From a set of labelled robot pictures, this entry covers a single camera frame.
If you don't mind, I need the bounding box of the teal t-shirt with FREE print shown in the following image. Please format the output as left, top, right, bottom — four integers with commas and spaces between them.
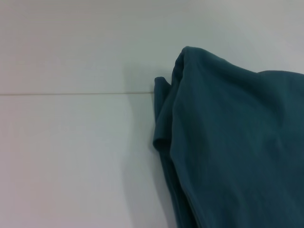
152, 46, 304, 228

